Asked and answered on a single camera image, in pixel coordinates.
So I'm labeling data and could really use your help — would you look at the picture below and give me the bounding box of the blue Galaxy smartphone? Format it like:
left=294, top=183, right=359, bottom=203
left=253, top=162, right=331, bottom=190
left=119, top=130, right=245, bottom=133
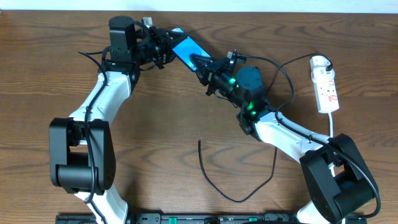
left=172, top=35, right=211, bottom=72

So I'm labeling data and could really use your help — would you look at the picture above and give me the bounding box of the black charging cable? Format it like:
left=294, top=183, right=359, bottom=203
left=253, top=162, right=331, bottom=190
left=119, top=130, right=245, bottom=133
left=197, top=52, right=333, bottom=203

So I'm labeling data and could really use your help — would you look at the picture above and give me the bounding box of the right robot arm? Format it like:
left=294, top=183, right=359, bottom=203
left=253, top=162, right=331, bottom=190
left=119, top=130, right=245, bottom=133
left=189, top=52, right=381, bottom=223

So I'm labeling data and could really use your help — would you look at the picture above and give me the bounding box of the white USB charger adapter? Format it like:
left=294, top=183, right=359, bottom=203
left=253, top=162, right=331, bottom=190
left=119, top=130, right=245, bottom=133
left=310, top=55, right=333, bottom=72

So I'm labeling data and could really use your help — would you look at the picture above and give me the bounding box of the white power strip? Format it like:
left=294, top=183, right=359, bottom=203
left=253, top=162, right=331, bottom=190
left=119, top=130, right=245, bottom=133
left=311, top=67, right=340, bottom=114

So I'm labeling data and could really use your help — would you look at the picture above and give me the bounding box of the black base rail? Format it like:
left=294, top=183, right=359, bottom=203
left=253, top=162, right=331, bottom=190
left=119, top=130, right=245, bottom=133
left=55, top=212, right=299, bottom=224

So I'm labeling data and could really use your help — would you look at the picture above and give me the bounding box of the black right camera cable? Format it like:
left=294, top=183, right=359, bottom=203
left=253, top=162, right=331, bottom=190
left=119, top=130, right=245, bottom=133
left=214, top=52, right=382, bottom=218

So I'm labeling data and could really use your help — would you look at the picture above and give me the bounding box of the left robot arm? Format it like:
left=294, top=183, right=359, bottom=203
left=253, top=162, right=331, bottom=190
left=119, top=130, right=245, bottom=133
left=49, top=16, right=187, bottom=223

